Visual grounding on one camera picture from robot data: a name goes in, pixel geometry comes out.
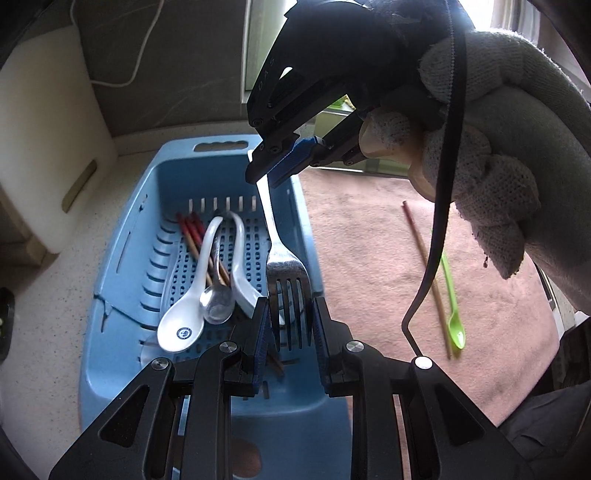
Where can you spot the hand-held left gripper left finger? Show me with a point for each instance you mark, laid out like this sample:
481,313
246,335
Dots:
261,341

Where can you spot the white ceramic spoon with logo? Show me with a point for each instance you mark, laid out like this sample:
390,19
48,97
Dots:
182,323

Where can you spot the green plastic spoon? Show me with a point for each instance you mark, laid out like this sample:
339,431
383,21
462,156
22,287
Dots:
458,337

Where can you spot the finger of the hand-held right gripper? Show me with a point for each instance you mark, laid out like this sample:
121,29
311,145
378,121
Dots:
295,157
265,154

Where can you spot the blue plastic basket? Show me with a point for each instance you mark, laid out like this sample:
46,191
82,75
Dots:
120,277

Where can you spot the white cutting board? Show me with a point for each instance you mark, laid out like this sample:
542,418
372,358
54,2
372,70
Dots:
46,138

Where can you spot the person's right hand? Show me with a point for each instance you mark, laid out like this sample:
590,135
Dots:
508,138

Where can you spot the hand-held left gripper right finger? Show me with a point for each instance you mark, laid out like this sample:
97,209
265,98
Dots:
322,341

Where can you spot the metal spoon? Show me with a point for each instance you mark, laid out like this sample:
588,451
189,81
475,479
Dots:
217,304

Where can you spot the plain white ceramic spoon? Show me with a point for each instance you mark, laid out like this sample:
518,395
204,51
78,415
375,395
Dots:
244,290

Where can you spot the pink towel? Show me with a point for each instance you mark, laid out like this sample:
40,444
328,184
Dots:
369,258

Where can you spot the green plastic object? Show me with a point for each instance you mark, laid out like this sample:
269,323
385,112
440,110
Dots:
341,102

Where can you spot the person's dark trousers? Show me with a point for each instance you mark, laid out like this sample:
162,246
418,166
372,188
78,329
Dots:
545,415

